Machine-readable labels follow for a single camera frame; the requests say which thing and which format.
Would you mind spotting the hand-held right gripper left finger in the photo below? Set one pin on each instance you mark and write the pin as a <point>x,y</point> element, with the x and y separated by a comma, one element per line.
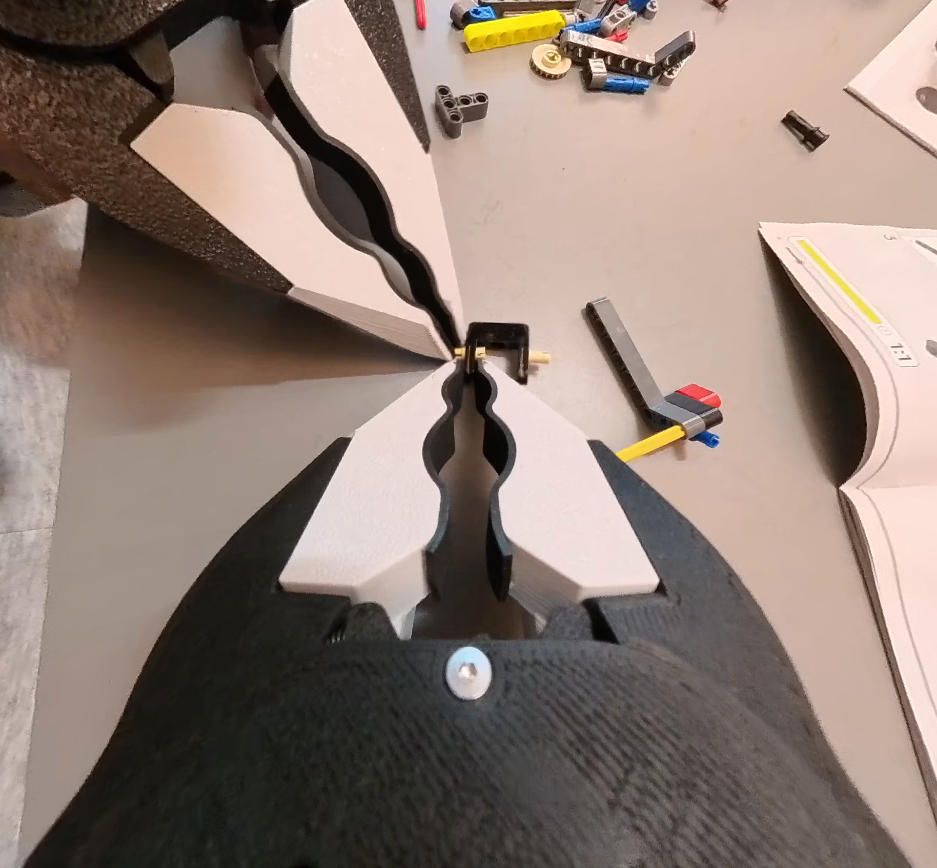
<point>366,517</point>

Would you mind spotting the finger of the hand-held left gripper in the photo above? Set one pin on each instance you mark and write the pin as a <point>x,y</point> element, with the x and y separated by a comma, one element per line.
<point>249,195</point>
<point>359,77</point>

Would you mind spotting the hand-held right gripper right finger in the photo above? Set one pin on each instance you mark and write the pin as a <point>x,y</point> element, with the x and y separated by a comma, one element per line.
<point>571,517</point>

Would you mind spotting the black U-shaped lego piece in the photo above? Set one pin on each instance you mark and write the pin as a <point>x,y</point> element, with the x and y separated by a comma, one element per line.
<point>498,334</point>

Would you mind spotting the grey T-shaped lego beam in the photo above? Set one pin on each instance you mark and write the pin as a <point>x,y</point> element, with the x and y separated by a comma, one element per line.
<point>457,110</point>

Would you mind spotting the pile of mixed lego pieces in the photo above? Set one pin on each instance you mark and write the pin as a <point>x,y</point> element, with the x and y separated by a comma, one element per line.
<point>512,34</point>

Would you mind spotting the black lego pin connector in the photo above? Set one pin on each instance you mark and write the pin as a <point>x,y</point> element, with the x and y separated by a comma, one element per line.
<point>804,129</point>

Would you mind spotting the grey beam yellow axle assembly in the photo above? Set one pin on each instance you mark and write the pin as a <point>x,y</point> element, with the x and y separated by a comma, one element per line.
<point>622,348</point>

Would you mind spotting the open instruction booklet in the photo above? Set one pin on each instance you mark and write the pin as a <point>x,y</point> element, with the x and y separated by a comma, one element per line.
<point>900,385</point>

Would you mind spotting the closed instruction booklet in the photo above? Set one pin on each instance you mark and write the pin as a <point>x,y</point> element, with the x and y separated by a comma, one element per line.
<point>900,77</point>

